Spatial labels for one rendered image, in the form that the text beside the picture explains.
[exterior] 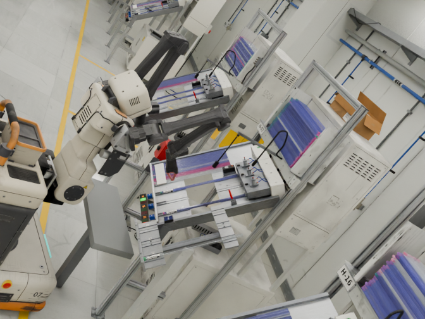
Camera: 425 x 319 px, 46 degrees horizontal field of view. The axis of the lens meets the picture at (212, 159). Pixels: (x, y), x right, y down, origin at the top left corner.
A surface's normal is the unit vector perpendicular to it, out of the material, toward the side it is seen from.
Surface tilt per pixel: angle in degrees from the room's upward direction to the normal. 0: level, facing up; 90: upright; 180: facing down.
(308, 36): 90
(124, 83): 48
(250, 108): 90
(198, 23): 90
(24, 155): 92
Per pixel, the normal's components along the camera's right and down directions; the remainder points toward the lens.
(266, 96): 0.17, 0.49
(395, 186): -0.80, -0.44
